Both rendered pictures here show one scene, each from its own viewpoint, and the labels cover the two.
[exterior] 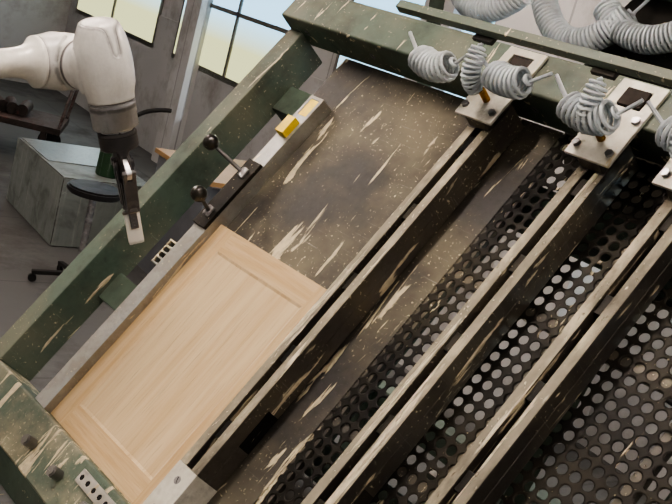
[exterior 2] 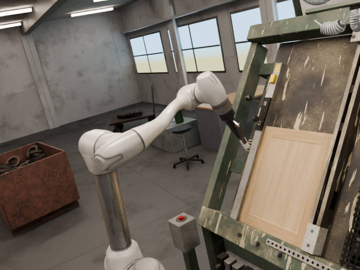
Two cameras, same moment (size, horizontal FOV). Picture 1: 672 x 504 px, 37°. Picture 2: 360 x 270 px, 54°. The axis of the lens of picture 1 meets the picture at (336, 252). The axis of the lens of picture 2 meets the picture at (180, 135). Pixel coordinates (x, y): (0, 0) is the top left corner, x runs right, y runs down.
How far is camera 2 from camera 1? 44 cm
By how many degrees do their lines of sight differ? 11
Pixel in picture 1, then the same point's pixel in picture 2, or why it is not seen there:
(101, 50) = (210, 84)
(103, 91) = (217, 99)
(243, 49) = (200, 59)
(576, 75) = not seen: outside the picture
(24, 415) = (230, 225)
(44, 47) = (186, 94)
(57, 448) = (250, 233)
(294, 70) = (260, 57)
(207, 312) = (280, 160)
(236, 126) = (249, 87)
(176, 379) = (283, 190)
